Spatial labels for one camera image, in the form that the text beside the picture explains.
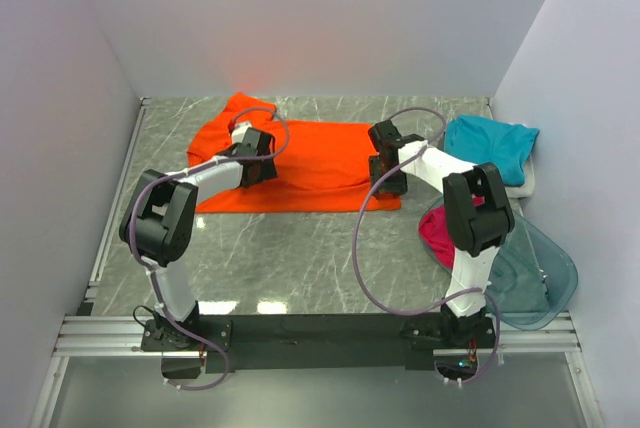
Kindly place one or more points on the aluminium frame rail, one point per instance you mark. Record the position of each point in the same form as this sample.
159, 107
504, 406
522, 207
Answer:
88, 335

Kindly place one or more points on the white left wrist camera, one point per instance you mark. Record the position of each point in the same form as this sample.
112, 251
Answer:
239, 130

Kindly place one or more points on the black base crossbar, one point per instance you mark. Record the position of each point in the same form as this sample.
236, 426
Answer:
294, 341

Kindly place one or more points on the white folded t shirt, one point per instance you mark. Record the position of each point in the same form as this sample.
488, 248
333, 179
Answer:
527, 188

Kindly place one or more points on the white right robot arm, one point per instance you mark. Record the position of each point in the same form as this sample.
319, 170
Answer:
477, 214

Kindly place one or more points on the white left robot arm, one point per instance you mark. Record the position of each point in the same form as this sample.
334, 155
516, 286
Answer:
159, 219

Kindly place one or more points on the blue transparent plastic bin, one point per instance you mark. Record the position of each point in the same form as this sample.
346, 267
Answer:
468, 288

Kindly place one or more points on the teal grey t shirt in bin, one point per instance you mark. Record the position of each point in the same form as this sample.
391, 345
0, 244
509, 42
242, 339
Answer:
517, 283

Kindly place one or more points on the orange t shirt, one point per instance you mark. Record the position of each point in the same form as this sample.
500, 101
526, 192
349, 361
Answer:
325, 167

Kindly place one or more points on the magenta t shirt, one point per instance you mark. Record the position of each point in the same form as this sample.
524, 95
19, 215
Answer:
433, 232

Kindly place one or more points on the teal folded t shirt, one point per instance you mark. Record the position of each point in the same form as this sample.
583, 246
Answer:
481, 140

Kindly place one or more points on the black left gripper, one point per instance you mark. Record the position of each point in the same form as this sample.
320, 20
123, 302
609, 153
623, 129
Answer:
268, 171

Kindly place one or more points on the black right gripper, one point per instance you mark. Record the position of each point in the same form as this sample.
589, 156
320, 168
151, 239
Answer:
398, 188

